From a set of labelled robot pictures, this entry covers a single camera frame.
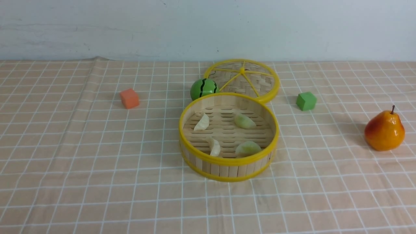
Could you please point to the white dumpling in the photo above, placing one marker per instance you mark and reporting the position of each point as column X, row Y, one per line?
column 214, row 146
column 203, row 123

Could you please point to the greenish dumpling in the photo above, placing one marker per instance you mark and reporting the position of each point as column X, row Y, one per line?
column 247, row 148
column 244, row 122

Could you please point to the bamboo steamer tray yellow rim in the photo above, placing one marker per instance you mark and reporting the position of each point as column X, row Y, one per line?
column 221, row 108

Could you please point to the bamboo steamer lid yellow rim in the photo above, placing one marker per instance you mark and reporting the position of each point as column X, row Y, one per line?
column 246, row 77

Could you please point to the green watermelon toy ball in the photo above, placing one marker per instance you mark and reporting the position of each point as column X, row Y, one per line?
column 203, row 87

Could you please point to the orange foam cube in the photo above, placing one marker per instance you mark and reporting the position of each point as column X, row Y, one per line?
column 129, row 98

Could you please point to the green foam cube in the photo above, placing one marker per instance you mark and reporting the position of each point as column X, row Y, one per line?
column 306, row 101

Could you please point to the beige checkered tablecloth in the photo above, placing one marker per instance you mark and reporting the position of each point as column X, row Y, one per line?
column 74, row 160

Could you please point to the orange yellow toy pear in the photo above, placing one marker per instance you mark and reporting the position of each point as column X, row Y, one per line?
column 385, row 131

